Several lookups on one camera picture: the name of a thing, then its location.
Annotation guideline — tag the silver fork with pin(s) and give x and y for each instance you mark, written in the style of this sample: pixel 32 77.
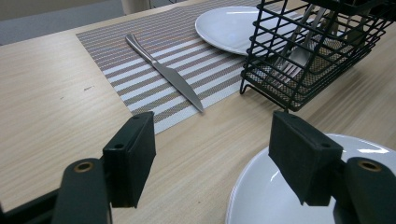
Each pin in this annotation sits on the silver fork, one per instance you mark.
pixel 295 57

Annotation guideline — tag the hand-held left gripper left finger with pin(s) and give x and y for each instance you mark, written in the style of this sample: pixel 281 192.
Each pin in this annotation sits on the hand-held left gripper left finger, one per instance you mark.
pixel 130 158

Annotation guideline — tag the white round plate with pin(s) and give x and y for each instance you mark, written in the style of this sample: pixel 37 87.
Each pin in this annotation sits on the white round plate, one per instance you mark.
pixel 224 28
pixel 264 199

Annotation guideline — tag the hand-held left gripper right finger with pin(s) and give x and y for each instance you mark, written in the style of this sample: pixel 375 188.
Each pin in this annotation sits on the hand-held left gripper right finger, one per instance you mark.
pixel 305 158

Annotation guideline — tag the silver table knife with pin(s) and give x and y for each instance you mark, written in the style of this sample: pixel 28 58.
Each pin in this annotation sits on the silver table knife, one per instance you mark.
pixel 168 73

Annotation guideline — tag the striped placemat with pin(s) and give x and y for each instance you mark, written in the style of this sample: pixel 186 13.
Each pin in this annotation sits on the striped placemat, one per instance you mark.
pixel 130 74

